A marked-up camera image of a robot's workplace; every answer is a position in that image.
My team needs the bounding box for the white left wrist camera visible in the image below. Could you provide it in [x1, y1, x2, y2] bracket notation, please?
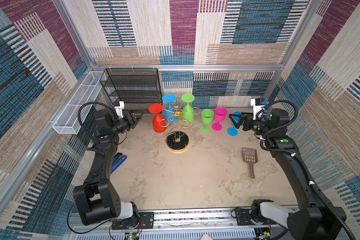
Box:
[111, 101, 125, 119]

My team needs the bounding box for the green wine glass back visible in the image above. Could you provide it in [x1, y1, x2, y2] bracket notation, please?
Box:
[182, 94, 195, 123]

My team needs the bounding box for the green wine glass front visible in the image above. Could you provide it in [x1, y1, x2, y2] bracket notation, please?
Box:
[200, 109, 214, 134]

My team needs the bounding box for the blue wine glass front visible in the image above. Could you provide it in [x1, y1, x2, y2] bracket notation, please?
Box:
[227, 116, 240, 136]

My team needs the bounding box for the green wine glass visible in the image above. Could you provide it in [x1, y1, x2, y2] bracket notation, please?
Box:
[200, 109, 214, 134]
[182, 94, 195, 123]

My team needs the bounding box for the blue wine glass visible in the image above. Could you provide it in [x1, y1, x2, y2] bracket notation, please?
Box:
[162, 94, 178, 124]
[227, 116, 240, 136]

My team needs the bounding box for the red wine glass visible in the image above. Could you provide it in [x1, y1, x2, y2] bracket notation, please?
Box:
[149, 104, 166, 133]

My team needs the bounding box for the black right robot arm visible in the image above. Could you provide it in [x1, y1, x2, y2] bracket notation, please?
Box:
[229, 100, 356, 240]

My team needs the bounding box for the white wire mesh basket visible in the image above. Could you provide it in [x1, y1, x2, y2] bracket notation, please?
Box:
[53, 72, 103, 135]

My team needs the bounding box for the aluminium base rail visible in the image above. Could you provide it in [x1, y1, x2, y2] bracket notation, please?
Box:
[62, 206, 322, 240]

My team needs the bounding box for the pink wine glass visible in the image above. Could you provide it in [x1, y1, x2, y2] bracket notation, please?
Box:
[212, 107, 228, 132]

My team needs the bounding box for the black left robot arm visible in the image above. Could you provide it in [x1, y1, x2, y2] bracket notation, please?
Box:
[73, 105, 143, 229]

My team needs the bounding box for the brown slotted scoop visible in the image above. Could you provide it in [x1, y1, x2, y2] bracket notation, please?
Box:
[242, 148, 258, 179]

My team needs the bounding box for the blue object at left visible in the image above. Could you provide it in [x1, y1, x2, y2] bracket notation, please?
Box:
[111, 153, 127, 174]

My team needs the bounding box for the blue wine glass back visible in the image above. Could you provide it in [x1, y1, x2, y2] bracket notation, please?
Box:
[162, 94, 178, 124]

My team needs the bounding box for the black mesh shelf rack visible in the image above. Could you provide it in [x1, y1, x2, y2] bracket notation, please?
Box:
[100, 68, 163, 111]

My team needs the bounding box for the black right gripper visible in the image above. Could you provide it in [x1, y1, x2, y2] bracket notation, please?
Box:
[228, 111, 273, 138]

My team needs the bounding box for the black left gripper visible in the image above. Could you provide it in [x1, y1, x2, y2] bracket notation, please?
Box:
[110, 111, 144, 136]

